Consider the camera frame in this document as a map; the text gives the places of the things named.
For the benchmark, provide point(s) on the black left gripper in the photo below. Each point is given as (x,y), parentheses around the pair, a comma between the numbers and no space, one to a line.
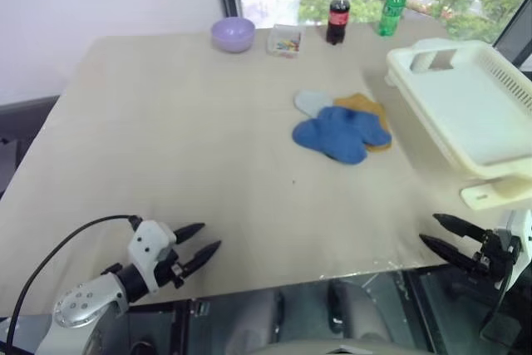
(168,267)

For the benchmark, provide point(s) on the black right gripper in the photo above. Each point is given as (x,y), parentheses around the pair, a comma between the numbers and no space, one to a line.
(492,253)

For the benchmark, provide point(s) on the blue cloth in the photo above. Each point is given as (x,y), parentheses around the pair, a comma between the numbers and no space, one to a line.
(328,139)
(376,132)

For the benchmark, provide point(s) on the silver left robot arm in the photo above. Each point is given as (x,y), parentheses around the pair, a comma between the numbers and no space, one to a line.
(79,303)

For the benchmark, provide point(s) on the white plastic basket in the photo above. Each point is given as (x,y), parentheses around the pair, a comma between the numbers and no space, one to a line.
(461,109)

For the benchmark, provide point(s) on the clear plastic box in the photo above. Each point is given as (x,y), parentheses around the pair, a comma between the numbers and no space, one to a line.
(287,33)

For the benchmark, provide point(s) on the white flat basket lid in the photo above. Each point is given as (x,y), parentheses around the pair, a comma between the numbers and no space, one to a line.
(478,198)

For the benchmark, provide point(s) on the mustard yellow sock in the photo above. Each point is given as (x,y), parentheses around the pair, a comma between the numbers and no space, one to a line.
(378,148)
(353,102)

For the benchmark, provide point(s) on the light grey cloth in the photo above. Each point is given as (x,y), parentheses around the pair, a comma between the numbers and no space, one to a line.
(311,101)

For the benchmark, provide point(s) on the dark grey furniture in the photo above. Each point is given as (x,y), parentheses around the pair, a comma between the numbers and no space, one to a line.
(21,130)

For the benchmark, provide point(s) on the purple plastic bowl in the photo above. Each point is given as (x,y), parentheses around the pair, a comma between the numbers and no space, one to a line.
(232,35)

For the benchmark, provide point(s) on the colourful small clips pile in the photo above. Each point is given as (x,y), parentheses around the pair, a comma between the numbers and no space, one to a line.
(287,45)

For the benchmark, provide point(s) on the green bottle yellow cap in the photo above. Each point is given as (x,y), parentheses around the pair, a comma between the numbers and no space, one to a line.
(391,10)

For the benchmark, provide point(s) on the cola bottle red cap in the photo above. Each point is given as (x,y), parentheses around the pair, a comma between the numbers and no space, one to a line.
(336,14)

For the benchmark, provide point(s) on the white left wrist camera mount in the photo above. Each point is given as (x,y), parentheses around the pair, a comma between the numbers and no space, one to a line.
(145,243)

